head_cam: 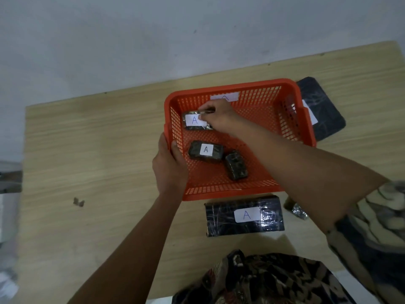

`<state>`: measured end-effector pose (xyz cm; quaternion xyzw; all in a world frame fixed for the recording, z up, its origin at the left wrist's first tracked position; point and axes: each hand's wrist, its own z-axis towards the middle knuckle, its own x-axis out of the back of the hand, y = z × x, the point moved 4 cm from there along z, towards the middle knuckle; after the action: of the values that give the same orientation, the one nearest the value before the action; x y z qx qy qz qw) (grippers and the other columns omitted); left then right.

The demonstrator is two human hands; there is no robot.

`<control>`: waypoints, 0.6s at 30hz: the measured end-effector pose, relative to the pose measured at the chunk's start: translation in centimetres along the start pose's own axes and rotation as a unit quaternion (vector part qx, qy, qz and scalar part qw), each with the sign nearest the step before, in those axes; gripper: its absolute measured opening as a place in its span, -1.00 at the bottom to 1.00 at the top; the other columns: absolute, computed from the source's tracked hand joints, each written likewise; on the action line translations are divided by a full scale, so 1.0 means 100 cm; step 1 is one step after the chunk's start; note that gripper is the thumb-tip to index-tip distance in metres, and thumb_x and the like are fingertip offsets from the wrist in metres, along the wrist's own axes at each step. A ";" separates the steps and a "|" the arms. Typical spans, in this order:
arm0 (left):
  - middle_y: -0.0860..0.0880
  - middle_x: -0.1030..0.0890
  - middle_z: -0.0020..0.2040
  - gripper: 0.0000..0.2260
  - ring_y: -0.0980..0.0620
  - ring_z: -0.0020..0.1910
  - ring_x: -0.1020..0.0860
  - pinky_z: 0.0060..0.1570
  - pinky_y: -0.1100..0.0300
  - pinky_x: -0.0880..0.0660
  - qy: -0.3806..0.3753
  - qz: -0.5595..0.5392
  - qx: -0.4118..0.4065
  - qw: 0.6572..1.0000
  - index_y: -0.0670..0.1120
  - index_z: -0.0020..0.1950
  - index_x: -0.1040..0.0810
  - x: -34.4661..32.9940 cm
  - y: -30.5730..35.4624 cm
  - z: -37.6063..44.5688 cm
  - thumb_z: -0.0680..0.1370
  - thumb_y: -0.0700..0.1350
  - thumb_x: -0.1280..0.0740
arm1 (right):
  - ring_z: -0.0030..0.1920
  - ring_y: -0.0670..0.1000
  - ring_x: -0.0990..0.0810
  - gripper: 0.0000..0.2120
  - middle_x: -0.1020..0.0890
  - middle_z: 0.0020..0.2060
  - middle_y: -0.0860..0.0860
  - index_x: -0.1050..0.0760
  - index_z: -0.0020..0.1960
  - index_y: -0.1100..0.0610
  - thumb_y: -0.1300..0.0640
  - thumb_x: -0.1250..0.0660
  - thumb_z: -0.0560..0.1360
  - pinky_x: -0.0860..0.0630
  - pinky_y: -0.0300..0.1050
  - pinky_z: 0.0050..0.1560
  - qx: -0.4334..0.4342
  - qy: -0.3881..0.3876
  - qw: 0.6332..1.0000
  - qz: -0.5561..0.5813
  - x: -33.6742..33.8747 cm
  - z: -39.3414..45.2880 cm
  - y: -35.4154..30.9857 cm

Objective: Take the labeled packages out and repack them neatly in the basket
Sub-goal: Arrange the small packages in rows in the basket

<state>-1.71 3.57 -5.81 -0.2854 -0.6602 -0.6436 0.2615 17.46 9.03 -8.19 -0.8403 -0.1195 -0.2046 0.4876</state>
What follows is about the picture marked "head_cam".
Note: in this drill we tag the person's left hand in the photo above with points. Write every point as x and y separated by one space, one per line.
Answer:
169 174

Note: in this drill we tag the person's right hand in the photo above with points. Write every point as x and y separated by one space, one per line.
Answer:
223 118

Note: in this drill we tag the person's left thumb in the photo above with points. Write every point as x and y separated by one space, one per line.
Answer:
177 151

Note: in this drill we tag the person's right thumb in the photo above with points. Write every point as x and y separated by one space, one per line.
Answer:
214 124

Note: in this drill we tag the small black labelled packet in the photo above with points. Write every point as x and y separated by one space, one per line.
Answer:
190 120
206 151

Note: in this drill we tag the orange plastic mesh basket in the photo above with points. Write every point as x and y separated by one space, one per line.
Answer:
259 167

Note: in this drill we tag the person's right forearm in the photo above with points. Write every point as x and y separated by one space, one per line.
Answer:
303 174

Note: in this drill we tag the person's left forearm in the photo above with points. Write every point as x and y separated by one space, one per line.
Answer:
133 256

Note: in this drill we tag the white paper basket label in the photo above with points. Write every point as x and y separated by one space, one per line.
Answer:
232 96

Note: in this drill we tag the small black wrapped plain packet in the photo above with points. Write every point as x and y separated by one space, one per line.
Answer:
236 166

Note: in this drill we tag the large black wrapped labelled box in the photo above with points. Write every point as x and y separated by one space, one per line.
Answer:
227 218

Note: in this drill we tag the flat black wrapped labelled parcel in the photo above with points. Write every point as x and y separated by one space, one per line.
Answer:
326 107

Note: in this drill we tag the small crinkled foil wrapped packet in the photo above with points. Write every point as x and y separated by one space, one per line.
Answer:
299 212

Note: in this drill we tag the patterned camouflage shirt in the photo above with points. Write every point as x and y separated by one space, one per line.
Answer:
272 281

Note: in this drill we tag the grey metal object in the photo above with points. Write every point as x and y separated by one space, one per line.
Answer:
9 199

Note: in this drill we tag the white crumpled paper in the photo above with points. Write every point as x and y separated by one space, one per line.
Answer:
7 284

